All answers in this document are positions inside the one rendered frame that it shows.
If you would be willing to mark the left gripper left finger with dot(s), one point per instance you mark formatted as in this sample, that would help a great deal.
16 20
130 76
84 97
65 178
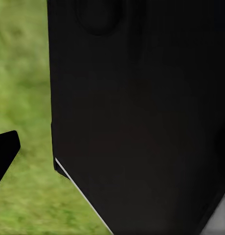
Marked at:
9 147

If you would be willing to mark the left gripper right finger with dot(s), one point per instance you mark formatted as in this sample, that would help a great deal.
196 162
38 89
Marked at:
220 144

